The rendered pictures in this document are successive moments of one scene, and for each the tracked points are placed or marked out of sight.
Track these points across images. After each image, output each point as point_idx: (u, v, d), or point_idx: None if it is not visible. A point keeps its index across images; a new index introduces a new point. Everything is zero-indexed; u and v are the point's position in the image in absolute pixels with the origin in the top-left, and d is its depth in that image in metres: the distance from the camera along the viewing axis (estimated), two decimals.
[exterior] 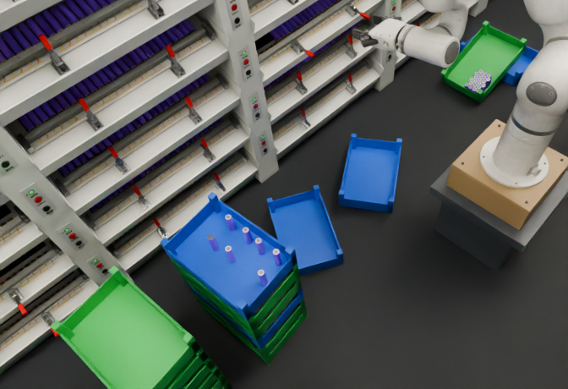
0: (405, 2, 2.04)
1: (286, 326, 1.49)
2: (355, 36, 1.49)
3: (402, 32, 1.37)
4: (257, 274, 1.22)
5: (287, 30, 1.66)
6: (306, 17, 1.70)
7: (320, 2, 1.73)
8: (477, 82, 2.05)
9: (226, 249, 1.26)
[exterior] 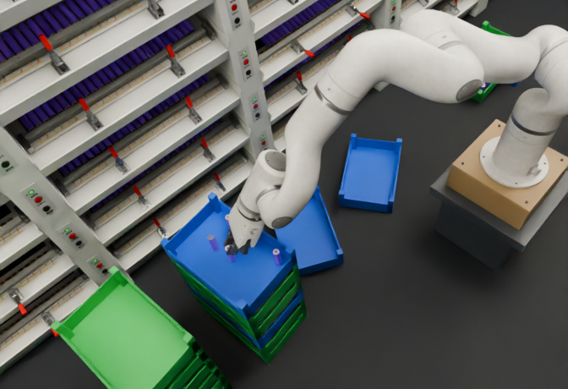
0: (405, 2, 2.04)
1: (286, 326, 1.49)
2: (235, 253, 1.25)
3: (243, 211, 1.12)
4: (267, 46, 1.64)
5: (287, 30, 1.66)
6: (306, 17, 1.70)
7: (320, 2, 1.73)
8: None
9: (226, 248, 1.26)
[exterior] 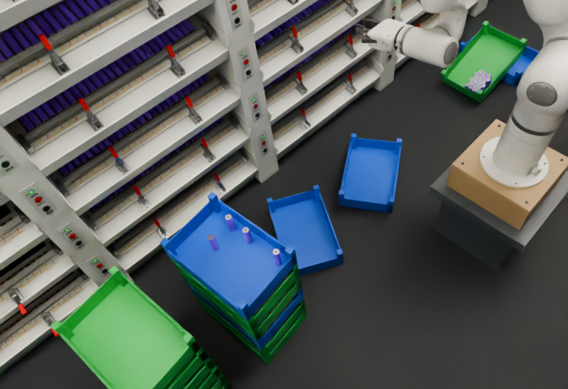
0: (405, 2, 2.04)
1: (286, 326, 1.49)
2: (357, 31, 1.51)
3: (401, 33, 1.37)
4: (264, 42, 1.64)
5: (284, 26, 1.67)
6: (303, 13, 1.70)
7: (317, 0, 1.73)
8: (477, 82, 2.05)
9: None
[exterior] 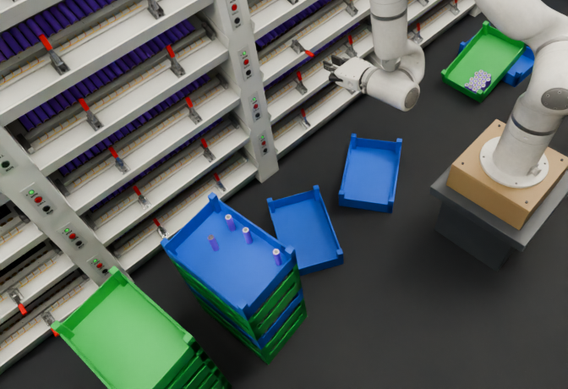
0: None
1: (286, 326, 1.49)
2: (325, 68, 1.55)
3: (366, 74, 1.42)
4: (264, 43, 1.64)
5: (284, 27, 1.67)
6: (303, 13, 1.70)
7: (318, 0, 1.73)
8: (477, 82, 2.05)
9: (263, 47, 1.64)
